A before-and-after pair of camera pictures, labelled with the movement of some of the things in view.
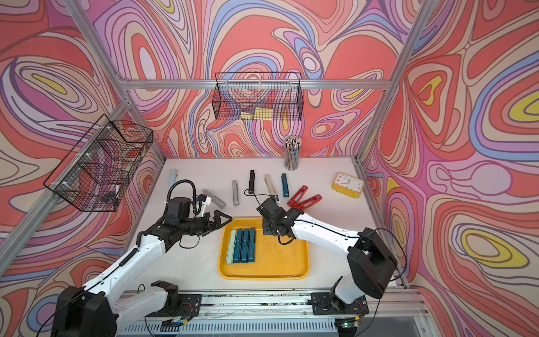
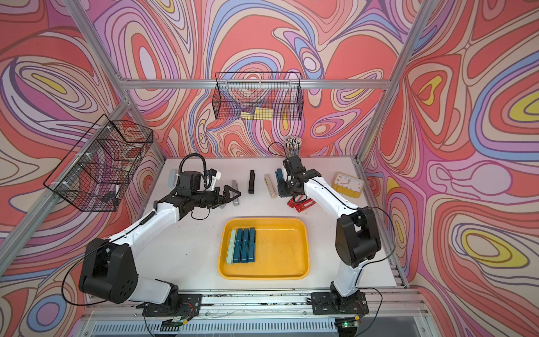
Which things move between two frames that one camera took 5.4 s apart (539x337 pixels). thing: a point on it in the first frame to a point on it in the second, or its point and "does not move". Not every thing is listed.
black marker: (251, 182) does not move
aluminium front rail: (284, 315) does not move
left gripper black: (217, 222) to (217, 201)
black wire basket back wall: (274, 96) does not move
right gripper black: (266, 228) to (283, 193)
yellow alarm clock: (348, 184) does not move
